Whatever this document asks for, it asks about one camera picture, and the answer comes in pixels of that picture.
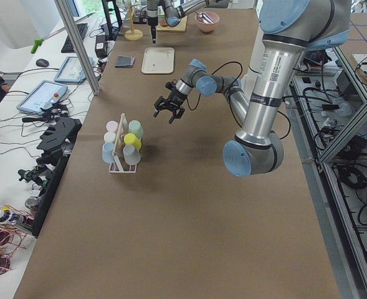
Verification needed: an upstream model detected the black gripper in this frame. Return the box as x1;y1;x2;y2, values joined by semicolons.
153;89;186;124
148;17;158;43

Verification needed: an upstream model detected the cream rabbit tray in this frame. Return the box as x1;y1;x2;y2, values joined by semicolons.
141;47;175;75

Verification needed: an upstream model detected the green cup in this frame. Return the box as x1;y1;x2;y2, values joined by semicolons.
128;120;144;139

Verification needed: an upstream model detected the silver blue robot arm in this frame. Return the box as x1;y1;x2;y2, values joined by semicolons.
146;0;229;44
155;1;351;177

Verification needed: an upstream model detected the yellow cup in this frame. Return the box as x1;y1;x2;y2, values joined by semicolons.
123;133;142;151

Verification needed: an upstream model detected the pink cup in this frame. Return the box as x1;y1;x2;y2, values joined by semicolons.
106;120;119;133

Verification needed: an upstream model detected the grey cup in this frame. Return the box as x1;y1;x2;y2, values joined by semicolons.
123;145;141;165

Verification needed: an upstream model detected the cream cup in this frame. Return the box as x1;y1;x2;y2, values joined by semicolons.
103;131;117;143

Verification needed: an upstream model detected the light blue cup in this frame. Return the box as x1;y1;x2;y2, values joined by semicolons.
102;142;115;164

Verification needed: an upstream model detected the wooden mug tree stand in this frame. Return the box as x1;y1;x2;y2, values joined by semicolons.
124;1;143;41

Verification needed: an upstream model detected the wooden cutting board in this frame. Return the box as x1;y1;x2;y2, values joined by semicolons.
156;17;188;33

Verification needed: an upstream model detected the grey folded cloth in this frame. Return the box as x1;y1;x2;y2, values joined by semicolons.
115;55;135;68

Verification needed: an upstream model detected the pink bowl with ice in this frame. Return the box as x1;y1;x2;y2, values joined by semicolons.
194;12;220;33

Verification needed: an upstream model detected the metal ice scoop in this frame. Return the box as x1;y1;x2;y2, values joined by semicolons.
196;12;214;24

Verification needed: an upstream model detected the black power adapter box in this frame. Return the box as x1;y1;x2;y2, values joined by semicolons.
95;34;108;59

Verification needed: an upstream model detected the black keyboard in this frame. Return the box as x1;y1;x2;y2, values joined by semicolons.
60;22;89;54

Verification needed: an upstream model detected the far teach pendant tablet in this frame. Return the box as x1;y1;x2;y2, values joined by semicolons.
54;56;86;84

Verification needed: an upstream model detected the teach pendant tablet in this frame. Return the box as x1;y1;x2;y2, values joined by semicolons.
16;80;68;115
54;56;86;84

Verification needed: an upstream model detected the black tool holder stand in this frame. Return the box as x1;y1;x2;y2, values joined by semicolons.
18;117;82;237

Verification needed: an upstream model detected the black computer mouse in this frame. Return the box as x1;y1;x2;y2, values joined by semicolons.
36;59;50;67

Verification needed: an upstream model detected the near teach pendant tablet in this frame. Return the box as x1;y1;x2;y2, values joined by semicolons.
16;80;68;115

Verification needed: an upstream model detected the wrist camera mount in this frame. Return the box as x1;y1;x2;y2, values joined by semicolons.
165;80;177;91

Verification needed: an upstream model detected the white wire cup rack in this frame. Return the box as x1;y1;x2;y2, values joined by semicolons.
108;113;139;174

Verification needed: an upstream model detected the aluminium frame post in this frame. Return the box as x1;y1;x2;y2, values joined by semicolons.
54;0;100;96

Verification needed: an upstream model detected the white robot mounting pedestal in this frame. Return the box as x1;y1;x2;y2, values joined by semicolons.
241;1;265;97

